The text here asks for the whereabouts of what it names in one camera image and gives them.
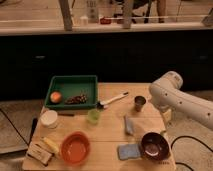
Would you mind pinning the white round container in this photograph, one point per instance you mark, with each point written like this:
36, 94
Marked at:
49, 119

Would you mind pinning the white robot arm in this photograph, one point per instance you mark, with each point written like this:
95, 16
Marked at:
166, 90

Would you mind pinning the blue sponge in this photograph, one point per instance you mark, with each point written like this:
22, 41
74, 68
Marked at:
128, 151

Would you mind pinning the dark brown bowl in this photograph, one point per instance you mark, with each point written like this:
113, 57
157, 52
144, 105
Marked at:
154, 146

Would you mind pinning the dark grey metal cup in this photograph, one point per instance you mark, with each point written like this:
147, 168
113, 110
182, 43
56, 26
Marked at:
139, 102

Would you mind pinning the orange plastic bowl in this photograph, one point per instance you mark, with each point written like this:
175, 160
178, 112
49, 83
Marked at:
75, 149

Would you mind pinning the red object on counter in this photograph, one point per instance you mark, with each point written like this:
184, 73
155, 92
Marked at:
105, 21

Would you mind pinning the green plastic tray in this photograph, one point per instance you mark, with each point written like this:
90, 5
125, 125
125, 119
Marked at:
72, 86

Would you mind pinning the red yellow apple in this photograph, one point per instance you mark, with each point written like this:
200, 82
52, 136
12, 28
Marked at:
55, 97

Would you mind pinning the black marker pen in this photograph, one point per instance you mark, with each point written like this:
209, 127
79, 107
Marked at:
72, 115

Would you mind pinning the light green plastic cup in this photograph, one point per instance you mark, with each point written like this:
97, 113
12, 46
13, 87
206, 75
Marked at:
93, 116

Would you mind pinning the wooden block box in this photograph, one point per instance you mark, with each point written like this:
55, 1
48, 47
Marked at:
38, 153

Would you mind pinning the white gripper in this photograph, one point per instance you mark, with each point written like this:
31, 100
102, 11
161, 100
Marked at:
167, 116

